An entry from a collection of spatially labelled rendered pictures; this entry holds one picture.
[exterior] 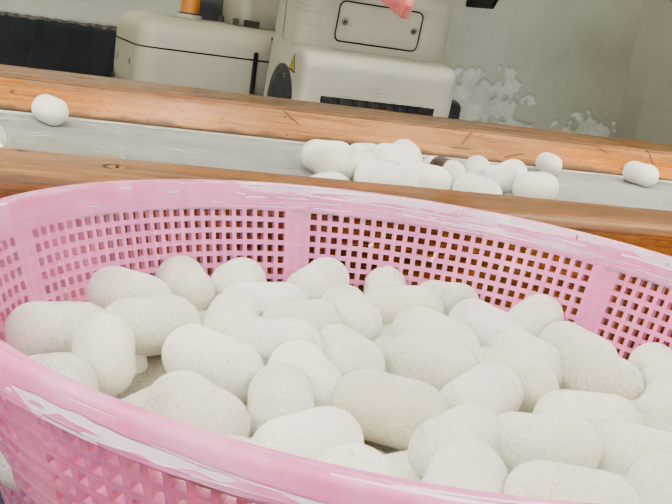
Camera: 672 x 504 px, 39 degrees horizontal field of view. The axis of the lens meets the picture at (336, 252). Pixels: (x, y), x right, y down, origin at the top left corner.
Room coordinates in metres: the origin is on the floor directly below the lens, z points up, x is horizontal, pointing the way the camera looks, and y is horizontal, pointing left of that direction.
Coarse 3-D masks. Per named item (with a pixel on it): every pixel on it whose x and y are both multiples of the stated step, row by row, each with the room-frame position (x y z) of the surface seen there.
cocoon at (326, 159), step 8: (320, 152) 0.59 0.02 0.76; (328, 152) 0.58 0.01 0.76; (336, 152) 0.58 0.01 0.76; (312, 160) 0.59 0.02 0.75; (320, 160) 0.58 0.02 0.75; (328, 160) 0.58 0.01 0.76; (336, 160) 0.57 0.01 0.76; (344, 160) 0.57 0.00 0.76; (312, 168) 0.59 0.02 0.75; (320, 168) 0.58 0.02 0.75; (328, 168) 0.57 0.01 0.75; (336, 168) 0.57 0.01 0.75; (344, 168) 0.57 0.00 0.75; (352, 168) 0.58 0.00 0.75
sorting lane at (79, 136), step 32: (32, 128) 0.63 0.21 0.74; (64, 128) 0.65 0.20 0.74; (96, 128) 0.67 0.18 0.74; (128, 128) 0.70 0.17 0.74; (160, 128) 0.72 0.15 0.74; (160, 160) 0.57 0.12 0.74; (192, 160) 0.59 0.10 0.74; (224, 160) 0.61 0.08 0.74; (256, 160) 0.63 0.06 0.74; (288, 160) 0.65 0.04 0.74; (512, 192) 0.66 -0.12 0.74; (576, 192) 0.71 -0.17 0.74; (608, 192) 0.73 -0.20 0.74; (640, 192) 0.76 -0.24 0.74
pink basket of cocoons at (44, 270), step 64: (64, 192) 0.31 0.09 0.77; (128, 192) 0.34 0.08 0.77; (192, 192) 0.36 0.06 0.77; (256, 192) 0.37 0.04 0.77; (320, 192) 0.39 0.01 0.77; (0, 256) 0.27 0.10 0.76; (64, 256) 0.30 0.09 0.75; (128, 256) 0.33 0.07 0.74; (192, 256) 0.35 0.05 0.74; (256, 256) 0.37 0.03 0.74; (320, 256) 0.38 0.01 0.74; (448, 256) 0.38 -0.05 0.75; (576, 256) 0.37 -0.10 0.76; (640, 256) 0.35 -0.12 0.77; (0, 320) 0.26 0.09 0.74; (576, 320) 0.36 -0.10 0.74; (0, 384) 0.16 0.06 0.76; (64, 384) 0.15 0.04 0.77; (0, 448) 0.18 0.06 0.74; (64, 448) 0.16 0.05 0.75; (128, 448) 0.14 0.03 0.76; (192, 448) 0.14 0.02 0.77; (256, 448) 0.14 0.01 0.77
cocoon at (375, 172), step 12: (360, 168) 0.55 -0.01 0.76; (372, 168) 0.54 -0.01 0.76; (384, 168) 0.55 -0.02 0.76; (396, 168) 0.55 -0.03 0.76; (408, 168) 0.55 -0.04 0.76; (360, 180) 0.54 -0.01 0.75; (372, 180) 0.54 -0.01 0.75; (384, 180) 0.54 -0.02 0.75; (396, 180) 0.54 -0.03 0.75; (408, 180) 0.54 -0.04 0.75
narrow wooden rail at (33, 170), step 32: (0, 160) 0.37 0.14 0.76; (32, 160) 0.38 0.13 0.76; (64, 160) 0.39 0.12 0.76; (96, 160) 0.40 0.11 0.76; (128, 160) 0.41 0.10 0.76; (0, 192) 0.35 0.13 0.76; (384, 192) 0.43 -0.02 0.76; (416, 192) 0.44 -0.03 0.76; (448, 192) 0.46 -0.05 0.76; (576, 224) 0.43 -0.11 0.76; (608, 224) 0.44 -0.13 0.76; (640, 224) 0.45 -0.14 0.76; (352, 256) 0.40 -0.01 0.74; (384, 256) 0.40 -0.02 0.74; (512, 256) 0.42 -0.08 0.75; (544, 256) 0.43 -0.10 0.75; (480, 288) 0.42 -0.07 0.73; (608, 320) 0.44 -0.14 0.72; (640, 320) 0.45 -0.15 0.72
